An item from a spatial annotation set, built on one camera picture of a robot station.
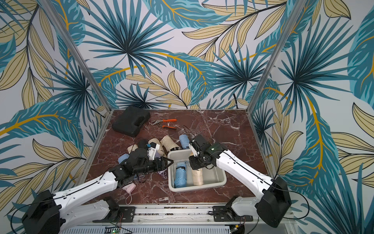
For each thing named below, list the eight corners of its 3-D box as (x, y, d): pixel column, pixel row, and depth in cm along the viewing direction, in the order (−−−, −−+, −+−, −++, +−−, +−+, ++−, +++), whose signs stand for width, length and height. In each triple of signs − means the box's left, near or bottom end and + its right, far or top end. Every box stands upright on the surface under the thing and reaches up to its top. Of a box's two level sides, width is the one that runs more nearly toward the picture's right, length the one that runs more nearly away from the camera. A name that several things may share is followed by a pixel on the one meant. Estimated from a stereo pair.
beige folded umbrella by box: (170, 155, 96) (169, 151, 92) (160, 144, 102) (159, 139, 97) (179, 149, 99) (178, 144, 95) (169, 138, 105) (168, 133, 100)
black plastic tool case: (113, 130, 107) (110, 125, 103) (131, 109, 121) (129, 104, 116) (135, 138, 104) (133, 133, 99) (151, 115, 117) (150, 110, 113)
